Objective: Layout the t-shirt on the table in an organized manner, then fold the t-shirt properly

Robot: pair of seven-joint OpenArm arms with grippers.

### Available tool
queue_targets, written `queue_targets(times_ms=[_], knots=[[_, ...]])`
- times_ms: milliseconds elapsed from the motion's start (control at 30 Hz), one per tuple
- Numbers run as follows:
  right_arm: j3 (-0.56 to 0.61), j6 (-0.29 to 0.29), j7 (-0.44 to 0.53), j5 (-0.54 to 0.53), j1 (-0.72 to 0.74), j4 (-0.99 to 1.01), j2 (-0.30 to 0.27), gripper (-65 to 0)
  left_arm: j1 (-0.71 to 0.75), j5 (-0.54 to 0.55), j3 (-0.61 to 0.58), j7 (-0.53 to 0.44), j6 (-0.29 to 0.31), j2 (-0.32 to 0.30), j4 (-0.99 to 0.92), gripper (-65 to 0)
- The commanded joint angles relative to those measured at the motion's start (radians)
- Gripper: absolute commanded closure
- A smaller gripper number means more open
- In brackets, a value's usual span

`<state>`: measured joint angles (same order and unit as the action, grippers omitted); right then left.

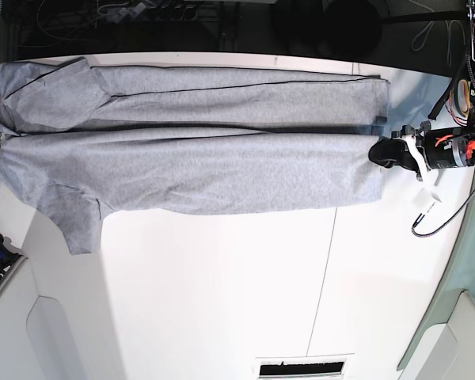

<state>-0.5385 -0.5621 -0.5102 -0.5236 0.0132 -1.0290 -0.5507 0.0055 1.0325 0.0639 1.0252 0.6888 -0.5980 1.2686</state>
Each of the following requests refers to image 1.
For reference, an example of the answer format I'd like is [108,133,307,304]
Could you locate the white floor vent grille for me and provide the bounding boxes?
[253,355,351,379]

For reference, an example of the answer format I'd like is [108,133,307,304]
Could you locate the grey t-shirt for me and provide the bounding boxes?
[0,59,390,254]

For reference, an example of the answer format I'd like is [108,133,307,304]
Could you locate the orange handled scissors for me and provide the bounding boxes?
[454,79,471,117]

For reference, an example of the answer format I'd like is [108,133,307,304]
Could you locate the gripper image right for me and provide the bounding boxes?
[368,124,475,171]

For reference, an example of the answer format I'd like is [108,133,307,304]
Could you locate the braided camera cable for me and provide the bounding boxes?
[410,51,475,238]

